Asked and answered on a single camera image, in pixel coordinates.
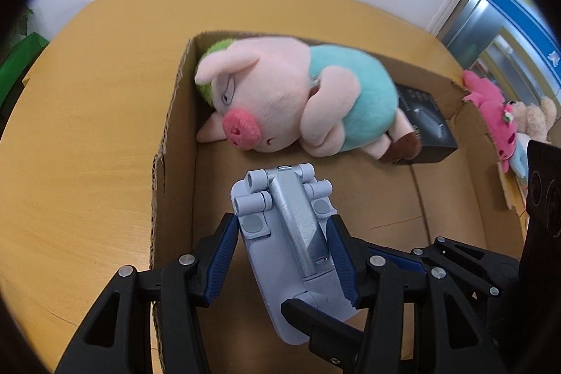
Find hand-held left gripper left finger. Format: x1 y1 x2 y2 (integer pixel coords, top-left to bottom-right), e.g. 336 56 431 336
55 213 241 374

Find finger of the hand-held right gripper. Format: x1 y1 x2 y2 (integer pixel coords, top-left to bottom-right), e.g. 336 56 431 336
368 237 522 300
280 299 365 374

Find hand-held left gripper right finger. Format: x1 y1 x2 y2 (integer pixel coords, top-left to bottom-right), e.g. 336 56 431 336
326 214 496 374

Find brown cardboard box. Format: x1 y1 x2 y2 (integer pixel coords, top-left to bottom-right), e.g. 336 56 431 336
149 30 527 374

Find white folding phone stand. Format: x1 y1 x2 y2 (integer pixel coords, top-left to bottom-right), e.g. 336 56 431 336
230 163 360 345

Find wooden desktop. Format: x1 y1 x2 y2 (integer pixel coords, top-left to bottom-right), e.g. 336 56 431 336
0 0 527 374

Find blue dolphin plush toy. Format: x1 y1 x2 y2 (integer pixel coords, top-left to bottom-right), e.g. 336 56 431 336
508 133 531 186

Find beige teddy bear plush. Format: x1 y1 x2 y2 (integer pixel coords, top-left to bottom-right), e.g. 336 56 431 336
515 96 557 144

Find pink bear plush toy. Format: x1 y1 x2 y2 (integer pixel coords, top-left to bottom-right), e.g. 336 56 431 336
462 69 520 173

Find black product box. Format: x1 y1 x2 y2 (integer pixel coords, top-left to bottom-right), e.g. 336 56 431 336
394 82 459 165

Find blue banner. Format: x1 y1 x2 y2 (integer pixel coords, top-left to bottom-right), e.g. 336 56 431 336
488 0 561 81

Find pink pig plush toy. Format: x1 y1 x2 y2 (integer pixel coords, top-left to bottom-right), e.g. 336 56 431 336
194 34 424 163

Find green sheet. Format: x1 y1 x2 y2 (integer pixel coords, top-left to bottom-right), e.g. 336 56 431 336
0 32 50 103

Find green plant leaves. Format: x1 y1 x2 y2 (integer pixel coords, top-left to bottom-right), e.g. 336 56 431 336
15 6 33 35

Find grey metal door frame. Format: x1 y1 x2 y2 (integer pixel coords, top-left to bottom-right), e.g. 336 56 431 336
445 0 505 68

